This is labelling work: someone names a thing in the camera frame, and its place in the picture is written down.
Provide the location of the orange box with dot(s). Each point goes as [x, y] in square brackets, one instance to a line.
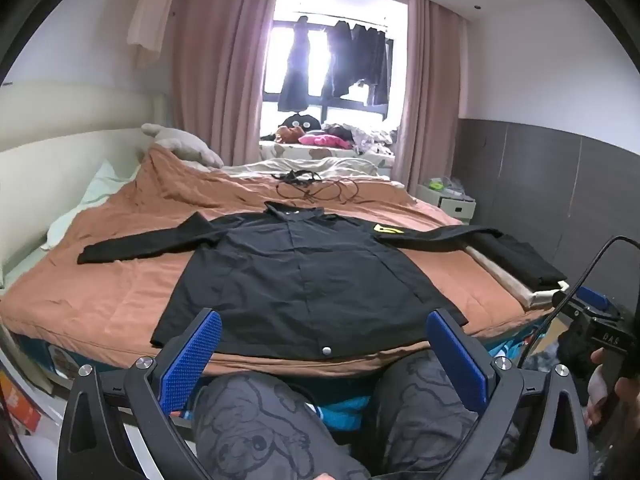
[20, 405]

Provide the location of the person's right hand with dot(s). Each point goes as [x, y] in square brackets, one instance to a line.
[627, 395]

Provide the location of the person's left leg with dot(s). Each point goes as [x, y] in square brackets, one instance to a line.
[260, 435]

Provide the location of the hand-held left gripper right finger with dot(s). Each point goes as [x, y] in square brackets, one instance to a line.
[457, 360]

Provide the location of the white nightstand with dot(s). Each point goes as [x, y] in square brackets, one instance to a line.
[455, 207]

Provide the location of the beige hanging cloth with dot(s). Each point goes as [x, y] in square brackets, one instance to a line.
[150, 20]

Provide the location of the dark hanging garment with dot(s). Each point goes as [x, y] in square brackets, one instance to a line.
[337, 60]
[295, 70]
[375, 65]

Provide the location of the brown plush toy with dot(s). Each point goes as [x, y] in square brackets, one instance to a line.
[289, 135]

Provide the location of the pink cloth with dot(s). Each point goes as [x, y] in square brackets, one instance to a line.
[322, 141]

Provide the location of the cream padded headboard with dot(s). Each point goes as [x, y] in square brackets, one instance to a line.
[50, 160]

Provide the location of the black plush toy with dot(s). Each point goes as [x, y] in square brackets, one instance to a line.
[302, 122]

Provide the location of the pale green pillow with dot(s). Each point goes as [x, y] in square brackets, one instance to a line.
[95, 190]

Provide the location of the person's legs in grey trousers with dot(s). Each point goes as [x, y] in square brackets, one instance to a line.
[430, 420]

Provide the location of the black snap-button jacket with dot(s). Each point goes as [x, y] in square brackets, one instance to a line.
[300, 285]

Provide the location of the brown bed blanket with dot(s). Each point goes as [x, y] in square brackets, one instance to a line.
[115, 280]

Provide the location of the green small item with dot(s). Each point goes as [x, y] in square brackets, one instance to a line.
[436, 185]

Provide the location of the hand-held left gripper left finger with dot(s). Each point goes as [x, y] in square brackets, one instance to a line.
[192, 355]

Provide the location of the white patterned duvet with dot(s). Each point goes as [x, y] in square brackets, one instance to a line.
[300, 164]

